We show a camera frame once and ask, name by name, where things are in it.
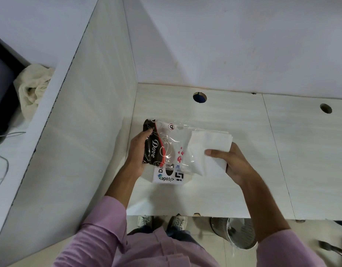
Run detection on metal mesh waste bin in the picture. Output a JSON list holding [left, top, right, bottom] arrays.
[[209, 217, 258, 250]]

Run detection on person's left white sneaker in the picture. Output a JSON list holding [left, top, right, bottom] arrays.
[[137, 215, 154, 228]]

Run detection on person's left hand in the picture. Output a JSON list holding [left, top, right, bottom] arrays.
[[124, 128, 154, 178]]

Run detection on beige crumpled cloth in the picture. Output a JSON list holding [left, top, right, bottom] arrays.
[[13, 63, 55, 120]]

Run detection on black chair leg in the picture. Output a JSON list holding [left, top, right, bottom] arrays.
[[318, 240, 342, 260]]

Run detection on stack of white tissues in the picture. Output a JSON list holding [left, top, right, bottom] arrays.
[[185, 126, 233, 177]]

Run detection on blue jeans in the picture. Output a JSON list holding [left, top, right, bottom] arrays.
[[128, 225, 199, 245]]

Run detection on person's right forearm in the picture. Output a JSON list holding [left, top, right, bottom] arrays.
[[239, 171, 327, 267]]

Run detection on black clear tissue packet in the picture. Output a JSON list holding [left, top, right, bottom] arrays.
[[142, 118, 198, 175]]

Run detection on pink shirt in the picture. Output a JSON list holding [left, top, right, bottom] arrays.
[[53, 196, 327, 267]]

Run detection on person's left forearm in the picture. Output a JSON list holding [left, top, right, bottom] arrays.
[[53, 165, 146, 267]]

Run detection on white cable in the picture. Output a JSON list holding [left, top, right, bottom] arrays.
[[0, 152, 10, 194], [0, 132, 26, 140]]

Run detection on white tissue box with stickers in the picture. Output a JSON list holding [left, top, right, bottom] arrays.
[[153, 165, 186, 185]]

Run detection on person's right hand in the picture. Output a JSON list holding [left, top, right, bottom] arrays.
[[205, 141, 256, 187]]

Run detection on person's white sneaker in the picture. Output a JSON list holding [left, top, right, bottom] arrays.
[[137, 215, 154, 228], [169, 215, 188, 231]]

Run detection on black metal rack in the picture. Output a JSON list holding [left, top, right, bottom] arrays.
[[0, 33, 31, 146]]

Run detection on white desk partition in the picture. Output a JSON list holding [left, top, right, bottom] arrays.
[[0, 0, 139, 267]]

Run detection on person's right white sneaker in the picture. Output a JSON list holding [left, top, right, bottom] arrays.
[[169, 215, 188, 231]]

